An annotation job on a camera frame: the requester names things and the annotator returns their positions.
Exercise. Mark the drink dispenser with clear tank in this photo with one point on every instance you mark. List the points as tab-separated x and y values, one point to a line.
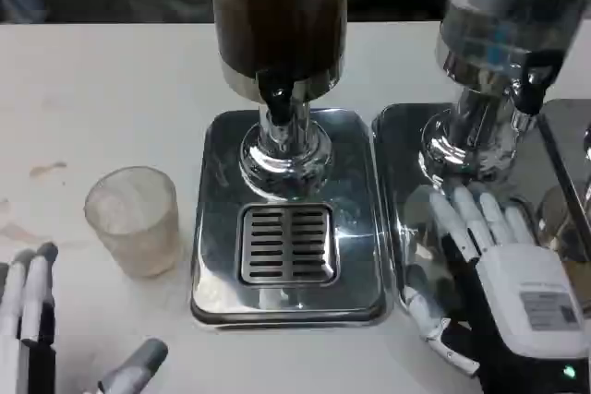
503	11

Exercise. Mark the black tap of clear dispenser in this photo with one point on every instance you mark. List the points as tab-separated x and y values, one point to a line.
535	85

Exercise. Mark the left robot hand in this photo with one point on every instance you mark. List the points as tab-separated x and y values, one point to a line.
34	302

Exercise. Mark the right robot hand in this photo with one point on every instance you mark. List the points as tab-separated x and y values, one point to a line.
526	292

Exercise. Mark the clear ribbed glass cup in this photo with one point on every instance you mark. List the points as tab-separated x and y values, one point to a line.
131	223

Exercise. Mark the slotted steel drip grid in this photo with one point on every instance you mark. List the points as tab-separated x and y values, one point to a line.
288	244

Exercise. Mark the steel drip tray with grid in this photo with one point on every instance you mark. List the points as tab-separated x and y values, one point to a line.
217	228

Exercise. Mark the black tap of brown dispenser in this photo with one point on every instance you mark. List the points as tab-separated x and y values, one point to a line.
276	99

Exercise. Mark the drink dispenser with brown drink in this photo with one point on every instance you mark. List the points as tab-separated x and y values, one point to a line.
279	11

